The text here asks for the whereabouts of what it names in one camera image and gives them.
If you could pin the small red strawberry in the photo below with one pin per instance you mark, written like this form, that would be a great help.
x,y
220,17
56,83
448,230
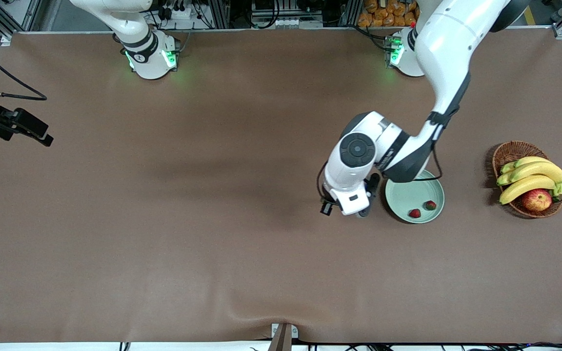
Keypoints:
x,y
430,205
414,213

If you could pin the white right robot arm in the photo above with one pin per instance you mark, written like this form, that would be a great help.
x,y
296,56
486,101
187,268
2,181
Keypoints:
x,y
139,44

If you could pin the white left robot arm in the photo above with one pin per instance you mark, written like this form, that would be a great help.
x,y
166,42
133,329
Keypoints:
x,y
451,44

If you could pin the pale green round plate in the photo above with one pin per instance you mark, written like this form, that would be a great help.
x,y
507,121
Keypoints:
x,y
408,195

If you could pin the large table cover mat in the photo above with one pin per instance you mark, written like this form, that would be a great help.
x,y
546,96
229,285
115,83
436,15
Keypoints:
x,y
164,268

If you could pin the white power strip black plugs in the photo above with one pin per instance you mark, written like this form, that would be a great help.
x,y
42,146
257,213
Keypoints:
x,y
183,13

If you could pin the white terminal block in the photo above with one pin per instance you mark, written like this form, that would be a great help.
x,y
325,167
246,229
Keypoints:
x,y
286,22

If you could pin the brown wicker basket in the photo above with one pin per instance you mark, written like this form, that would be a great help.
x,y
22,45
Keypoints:
x,y
515,151

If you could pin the bag of orange buns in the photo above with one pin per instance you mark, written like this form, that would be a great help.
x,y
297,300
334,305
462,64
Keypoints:
x,y
381,17

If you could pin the yellow banana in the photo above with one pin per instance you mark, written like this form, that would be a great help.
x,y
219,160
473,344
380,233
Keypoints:
x,y
525,186
530,160
539,169

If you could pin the red yellow apple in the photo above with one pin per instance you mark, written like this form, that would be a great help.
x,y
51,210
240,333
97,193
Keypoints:
x,y
537,200

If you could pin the silver bracket plate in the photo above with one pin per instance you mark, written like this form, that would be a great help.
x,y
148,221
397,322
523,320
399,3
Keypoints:
x,y
294,332

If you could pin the brown mount bar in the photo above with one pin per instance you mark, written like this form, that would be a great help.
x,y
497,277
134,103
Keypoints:
x,y
282,341

